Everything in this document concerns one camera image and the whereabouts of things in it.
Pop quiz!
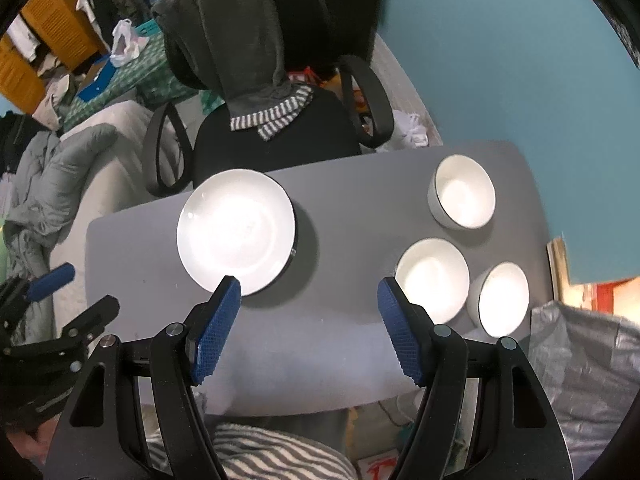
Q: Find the green checkered cloth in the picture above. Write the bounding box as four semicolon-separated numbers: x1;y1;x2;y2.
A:
60;29;198;132

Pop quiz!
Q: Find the black office chair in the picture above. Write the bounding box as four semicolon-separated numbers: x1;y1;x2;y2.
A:
142;0;395;197

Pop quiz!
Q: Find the white tied plastic bag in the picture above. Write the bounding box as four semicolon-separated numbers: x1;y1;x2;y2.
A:
376;110;430;153

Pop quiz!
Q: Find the striped grey white cloth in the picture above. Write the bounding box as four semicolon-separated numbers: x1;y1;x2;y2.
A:
144;421;359;480

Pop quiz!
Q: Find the blue box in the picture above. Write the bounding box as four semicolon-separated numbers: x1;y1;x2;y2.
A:
76;55;117;103

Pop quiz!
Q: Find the red white box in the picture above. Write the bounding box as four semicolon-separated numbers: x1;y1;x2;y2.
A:
357;448;399;480

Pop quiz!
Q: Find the grey puffy blanket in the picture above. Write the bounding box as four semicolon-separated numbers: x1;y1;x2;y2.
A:
0;122;120;346

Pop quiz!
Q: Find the dark grey hooded garment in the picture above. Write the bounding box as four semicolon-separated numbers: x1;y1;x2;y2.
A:
152;0;312;142

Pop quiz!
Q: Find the silver foil bag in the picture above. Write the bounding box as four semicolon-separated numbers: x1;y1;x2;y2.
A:
528;301;639;477

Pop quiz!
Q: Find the orange wooden cabinet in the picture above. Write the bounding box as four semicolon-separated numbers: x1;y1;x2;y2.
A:
1;0;107;114

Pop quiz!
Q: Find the wooden board by wall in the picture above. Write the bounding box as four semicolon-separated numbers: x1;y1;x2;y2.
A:
546;236;573;304

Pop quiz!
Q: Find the person's left hand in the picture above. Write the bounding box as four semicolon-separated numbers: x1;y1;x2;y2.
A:
8;415;60;466

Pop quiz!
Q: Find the orange snack packaging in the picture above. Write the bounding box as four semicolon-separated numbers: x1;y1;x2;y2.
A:
299;64;377;137

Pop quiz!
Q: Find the white plate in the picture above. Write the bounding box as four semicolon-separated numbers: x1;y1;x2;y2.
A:
176;169;297;296

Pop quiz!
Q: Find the white ribbed bowl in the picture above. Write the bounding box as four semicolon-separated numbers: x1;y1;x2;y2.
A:
395;237;470;324
427;154;496;230
466;261;529;338

